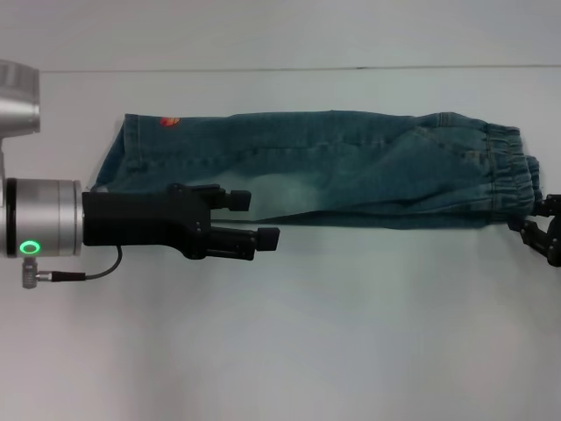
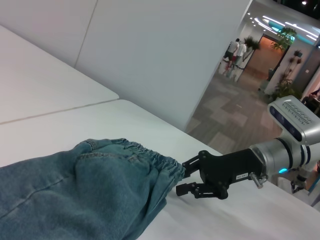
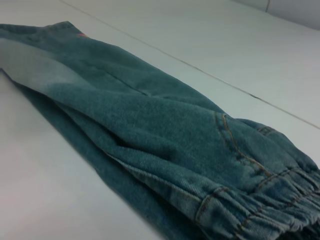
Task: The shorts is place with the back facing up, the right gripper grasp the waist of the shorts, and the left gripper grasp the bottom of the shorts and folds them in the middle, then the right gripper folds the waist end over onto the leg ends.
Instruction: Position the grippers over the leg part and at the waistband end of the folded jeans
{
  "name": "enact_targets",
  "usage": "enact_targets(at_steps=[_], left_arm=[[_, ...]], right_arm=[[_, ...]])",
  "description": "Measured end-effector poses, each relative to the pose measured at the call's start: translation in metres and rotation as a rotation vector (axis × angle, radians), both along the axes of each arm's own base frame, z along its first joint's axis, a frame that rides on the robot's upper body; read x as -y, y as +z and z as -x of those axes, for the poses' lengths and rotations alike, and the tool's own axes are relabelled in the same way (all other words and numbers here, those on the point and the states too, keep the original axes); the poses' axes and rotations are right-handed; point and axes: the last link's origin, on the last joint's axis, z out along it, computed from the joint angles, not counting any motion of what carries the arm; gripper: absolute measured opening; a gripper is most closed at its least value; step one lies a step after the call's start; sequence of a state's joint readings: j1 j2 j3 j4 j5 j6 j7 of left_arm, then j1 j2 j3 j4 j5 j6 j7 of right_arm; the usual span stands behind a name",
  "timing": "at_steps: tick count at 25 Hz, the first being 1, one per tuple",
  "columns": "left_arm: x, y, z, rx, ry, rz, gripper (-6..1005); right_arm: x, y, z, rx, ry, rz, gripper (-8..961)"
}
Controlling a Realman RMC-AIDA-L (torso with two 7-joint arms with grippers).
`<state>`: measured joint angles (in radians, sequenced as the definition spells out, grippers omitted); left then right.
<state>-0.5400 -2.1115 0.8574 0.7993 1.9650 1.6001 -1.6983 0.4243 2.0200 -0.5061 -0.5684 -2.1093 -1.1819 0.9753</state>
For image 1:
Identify blue denim shorts with cartoon patch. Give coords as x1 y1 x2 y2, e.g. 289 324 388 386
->
89 109 544 232

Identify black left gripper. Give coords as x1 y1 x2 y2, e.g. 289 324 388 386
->
82 182 281 261

